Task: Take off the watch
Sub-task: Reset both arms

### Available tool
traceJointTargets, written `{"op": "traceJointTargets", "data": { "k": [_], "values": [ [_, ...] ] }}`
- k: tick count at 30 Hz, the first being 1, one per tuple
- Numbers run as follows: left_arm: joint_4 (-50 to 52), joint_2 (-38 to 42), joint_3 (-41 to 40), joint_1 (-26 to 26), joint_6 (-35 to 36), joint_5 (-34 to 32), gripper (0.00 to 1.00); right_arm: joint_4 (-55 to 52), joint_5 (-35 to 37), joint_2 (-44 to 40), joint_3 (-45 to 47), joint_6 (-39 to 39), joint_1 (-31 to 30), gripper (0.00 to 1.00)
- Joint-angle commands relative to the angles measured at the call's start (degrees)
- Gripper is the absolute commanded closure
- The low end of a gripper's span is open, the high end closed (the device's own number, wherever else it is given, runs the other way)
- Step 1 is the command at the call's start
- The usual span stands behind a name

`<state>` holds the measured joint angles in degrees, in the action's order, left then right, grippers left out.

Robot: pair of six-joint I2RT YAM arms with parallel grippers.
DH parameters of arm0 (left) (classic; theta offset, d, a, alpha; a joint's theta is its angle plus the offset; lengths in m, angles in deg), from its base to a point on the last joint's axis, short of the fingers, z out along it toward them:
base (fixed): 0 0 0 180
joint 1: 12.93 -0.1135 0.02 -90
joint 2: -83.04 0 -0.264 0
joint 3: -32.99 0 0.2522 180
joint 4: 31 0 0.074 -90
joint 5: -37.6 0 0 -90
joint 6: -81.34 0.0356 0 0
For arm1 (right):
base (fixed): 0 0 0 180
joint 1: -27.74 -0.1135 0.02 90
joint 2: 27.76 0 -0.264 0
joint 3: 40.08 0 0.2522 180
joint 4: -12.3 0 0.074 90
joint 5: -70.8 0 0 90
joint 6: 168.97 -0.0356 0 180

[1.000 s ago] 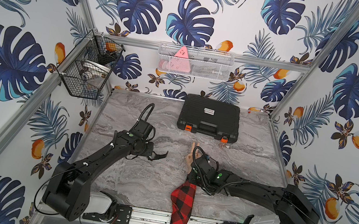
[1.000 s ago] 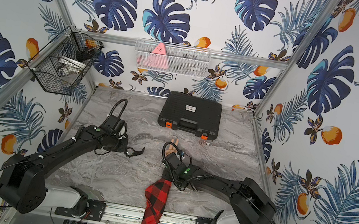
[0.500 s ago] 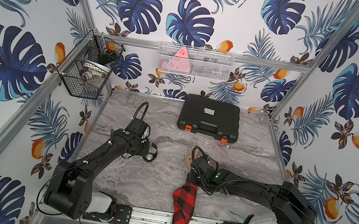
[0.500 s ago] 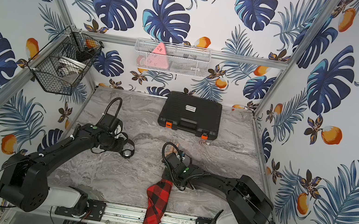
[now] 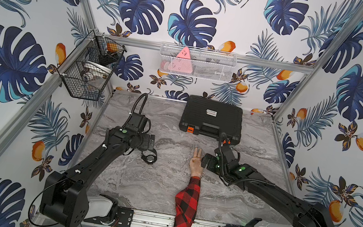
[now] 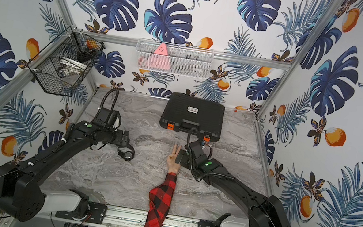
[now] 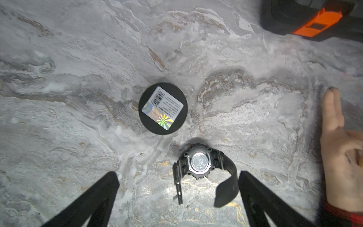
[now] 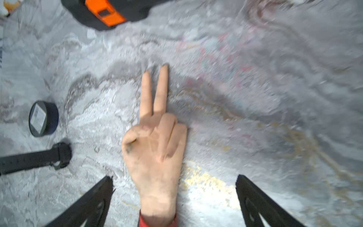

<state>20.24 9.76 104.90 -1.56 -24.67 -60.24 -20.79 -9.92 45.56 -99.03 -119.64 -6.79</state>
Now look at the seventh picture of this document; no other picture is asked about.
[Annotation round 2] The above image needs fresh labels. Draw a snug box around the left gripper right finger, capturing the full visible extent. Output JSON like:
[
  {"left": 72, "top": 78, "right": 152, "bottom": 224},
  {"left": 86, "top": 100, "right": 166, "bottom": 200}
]
[{"left": 238, "top": 171, "right": 315, "bottom": 227}]

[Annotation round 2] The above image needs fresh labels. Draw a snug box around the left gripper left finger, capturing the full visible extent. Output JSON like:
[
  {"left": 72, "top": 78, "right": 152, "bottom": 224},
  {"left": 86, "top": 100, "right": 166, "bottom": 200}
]
[{"left": 43, "top": 171, "right": 120, "bottom": 227}]

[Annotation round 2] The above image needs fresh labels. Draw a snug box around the black wrist watch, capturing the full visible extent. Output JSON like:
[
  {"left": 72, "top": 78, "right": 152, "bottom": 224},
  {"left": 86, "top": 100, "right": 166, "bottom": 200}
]
[{"left": 173, "top": 143, "right": 239, "bottom": 208}]

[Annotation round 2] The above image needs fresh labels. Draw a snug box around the red plaid sleeved forearm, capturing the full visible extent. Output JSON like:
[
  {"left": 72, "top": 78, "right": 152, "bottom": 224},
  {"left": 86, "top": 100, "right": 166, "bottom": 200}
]
[{"left": 320, "top": 202, "right": 363, "bottom": 227}]

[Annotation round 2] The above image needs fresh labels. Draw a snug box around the mannequin hand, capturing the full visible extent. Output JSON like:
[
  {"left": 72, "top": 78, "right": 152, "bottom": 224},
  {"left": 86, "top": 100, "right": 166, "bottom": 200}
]
[{"left": 320, "top": 87, "right": 363, "bottom": 214}]

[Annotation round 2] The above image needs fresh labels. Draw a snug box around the black round disc with label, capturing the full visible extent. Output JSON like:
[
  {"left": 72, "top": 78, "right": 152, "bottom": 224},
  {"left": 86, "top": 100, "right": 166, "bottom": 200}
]
[{"left": 138, "top": 82, "right": 188, "bottom": 135}]

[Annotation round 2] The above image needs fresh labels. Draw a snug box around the black plastic tool case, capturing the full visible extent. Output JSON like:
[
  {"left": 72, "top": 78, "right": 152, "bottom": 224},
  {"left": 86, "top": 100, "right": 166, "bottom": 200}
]
[{"left": 260, "top": 0, "right": 363, "bottom": 42}]

